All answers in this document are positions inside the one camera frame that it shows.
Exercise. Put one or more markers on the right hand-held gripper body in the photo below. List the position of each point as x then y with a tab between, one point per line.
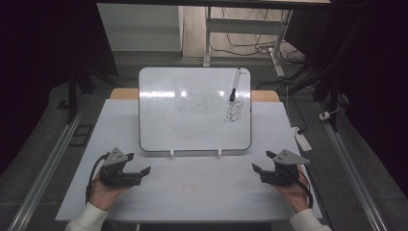
287	158

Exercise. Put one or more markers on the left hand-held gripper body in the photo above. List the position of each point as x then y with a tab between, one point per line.
114	160

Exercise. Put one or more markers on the white whiteboard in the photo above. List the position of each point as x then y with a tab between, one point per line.
192	128

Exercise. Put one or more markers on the grey marker with black cap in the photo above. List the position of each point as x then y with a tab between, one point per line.
235	83

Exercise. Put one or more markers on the person's left hand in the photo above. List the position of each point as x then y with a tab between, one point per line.
102	195

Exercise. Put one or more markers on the person's right hand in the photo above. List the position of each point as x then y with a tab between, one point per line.
293	195

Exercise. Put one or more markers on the white power strip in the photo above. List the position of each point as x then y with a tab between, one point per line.
304	143

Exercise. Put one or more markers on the black plug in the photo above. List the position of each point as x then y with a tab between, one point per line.
300	131

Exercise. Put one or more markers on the white whiteboard stand clip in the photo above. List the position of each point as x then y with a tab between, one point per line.
219	153
172	153

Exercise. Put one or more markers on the white table cover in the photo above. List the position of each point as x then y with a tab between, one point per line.
192	195

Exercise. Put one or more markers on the small white adapter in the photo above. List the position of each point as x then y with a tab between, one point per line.
324	115

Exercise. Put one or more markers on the wooden table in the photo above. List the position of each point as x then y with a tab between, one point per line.
123	93

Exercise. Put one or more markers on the black metal stand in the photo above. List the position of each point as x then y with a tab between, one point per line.
333	106
72	96

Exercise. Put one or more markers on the dark curtain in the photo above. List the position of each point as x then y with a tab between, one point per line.
378	80
38	64

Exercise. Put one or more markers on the aluminium rail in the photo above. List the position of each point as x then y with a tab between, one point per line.
45	174
352	179

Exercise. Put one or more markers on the white desk frame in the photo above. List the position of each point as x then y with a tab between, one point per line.
243	26

